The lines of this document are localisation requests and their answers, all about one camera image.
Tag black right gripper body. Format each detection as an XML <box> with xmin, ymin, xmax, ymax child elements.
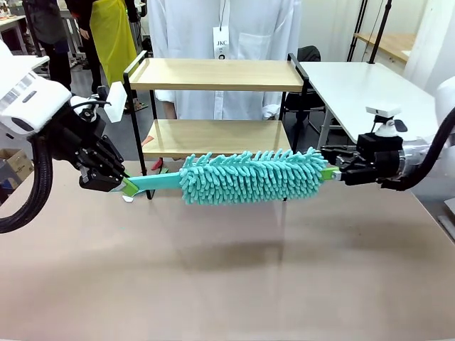
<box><xmin>340</xmin><ymin>151</ymin><xmax>405</xmax><ymax>187</ymax></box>

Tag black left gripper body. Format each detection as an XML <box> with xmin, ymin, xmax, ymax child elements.
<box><xmin>37</xmin><ymin>107</ymin><xmax>108</xmax><ymax>168</ymax></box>

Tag teal chenille duster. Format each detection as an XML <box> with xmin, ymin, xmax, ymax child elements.
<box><xmin>117</xmin><ymin>147</ymin><xmax>330</xmax><ymax>207</ymax></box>

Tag black metal wooden shelf rack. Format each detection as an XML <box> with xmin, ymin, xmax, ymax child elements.
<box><xmin>122</xmin><ymin>50</ymin><xmax>310</xmax><ymax>202</ymax></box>

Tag cardboard box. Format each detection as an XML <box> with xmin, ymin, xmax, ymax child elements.
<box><xmin>0</xmin><ymin>148</ymin><xmax>36</xmax><ymax>193</ymax></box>

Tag large white side table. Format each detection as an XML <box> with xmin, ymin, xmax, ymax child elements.
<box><xmin>298</xmin><ymin>60</ymin><xmax>444</xmax><ymax>168</ymax></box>

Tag white desk with grey edge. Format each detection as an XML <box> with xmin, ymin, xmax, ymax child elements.
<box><xmin>0</xmin><ymin>54</ymin><xmax>51</xmax><ymax>77</ymax></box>

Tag black chair backrest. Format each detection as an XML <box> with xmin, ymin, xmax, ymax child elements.
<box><xmin>299</xmin><ymin>45</ymin><xmax>323</xmax><ymax>64</ymax></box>

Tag person in dark clothes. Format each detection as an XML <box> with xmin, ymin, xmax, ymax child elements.
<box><xmin>22</xmin><ymin>0</ymin><xmax>75</xmax><ymax>92</ymax></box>

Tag person in yellow apron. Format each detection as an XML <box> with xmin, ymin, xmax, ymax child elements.
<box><xmin>73</xmin><ymin>0</ymin><xmax>149</xmax><ymax>112</ymax></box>

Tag light wooden table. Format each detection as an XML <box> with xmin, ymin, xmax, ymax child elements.
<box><xmin>354</xmin><ymin>32</ymin><xmax>417</xmax><ymax>65</ymax></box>

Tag black light stand pole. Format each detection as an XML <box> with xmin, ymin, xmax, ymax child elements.
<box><xmin>367</xmin><ymin>0</ymin><xmax>393</xmax><ymax>65</ymax></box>

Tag white name tag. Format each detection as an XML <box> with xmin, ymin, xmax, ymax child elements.
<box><xmin>213</xmin><ymin>25</ymin><xmax>230</xmax><ymax>60</ymax></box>

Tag person in white coat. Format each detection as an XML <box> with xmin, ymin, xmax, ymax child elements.
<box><xmin>147</xmin><ymin>0</ymin><xmax>304</xmax><ymax>121</ymax></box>

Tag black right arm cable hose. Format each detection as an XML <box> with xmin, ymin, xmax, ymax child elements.
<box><xmin>378</xmin><ymin>106</ymin><xmax>455</xmax><ymax>193</ymax></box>

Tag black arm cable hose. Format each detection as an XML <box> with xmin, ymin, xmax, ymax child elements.
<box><xmin>378</xmin><ymin>106</ymin><xmax>455</xmax><ymax>193</ymax></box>
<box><xmin>0</xmin><ymin>134</ymin><xmax>55</xmax><ymax>235</ymax></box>

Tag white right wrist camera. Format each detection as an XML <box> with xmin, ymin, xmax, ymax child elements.
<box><xmin>357</xmin><ymin>105</ymin><xmax>407</xmax><ymax>154</ymax></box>

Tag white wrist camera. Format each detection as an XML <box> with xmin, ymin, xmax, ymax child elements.
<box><xmin>104</xmin><ymin>81</ymin><xmax>128</xmax><ymax>124</ymax></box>
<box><xmin>357</xmin><ymin>105</ymin><xmax>407</xmax><ymax>154</ymax></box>

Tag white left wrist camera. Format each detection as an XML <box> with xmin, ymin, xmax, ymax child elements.
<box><xmin>104</xmin><ymin>81</ymin><xmax>128</xmax><ymax>124</ymax></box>

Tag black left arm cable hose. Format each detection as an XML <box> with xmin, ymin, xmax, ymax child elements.
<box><xmin>0</xmin><ymin>134</ymin><xmax>55</xmax><ymax>235</ymax></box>

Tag thin dark lanyard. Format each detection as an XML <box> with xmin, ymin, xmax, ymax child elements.
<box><xmin>218</xmin><ymin>0</ymin><xmax>229</xmax><ymax>29</ymax></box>

